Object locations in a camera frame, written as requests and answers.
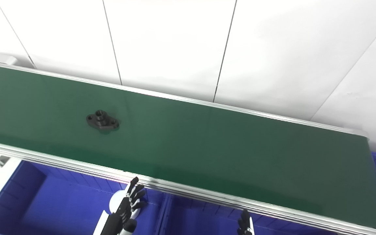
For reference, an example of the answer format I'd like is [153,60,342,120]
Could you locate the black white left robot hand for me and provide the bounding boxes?
[93,177,148,235]

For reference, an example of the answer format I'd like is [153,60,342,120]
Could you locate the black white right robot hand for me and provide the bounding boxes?
[237,210,255,235]

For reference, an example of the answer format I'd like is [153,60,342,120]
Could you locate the black flange part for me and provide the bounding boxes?
[86,110,120,132]

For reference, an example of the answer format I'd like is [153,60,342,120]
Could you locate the white round plastic part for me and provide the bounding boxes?
[109,191,141,220]

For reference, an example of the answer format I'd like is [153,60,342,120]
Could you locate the green conveyor belt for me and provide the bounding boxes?
[0,63,376,233]

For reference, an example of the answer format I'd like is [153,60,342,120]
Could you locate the aluminium conveyor side rail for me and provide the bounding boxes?
[0,139,376,235]
[0,52,370,139]

